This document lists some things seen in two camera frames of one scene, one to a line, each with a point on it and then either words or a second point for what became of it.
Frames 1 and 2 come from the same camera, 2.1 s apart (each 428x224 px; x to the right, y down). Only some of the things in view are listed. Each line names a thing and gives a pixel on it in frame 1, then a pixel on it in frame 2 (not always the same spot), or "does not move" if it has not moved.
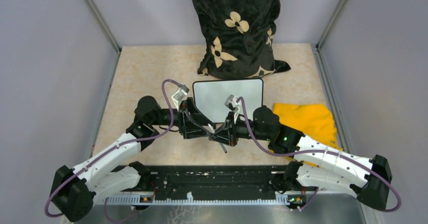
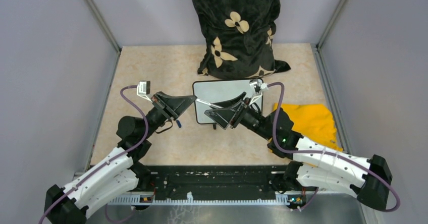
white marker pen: x=220 y=143 → x=208 y=103
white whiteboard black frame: x=217 y=98 does not move
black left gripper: x=189 y=121 → x=172 y=106
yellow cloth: x=315 y=121 does not move
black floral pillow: x=239 y=19 does not move
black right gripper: x=227 y=134 → x=233 y=116
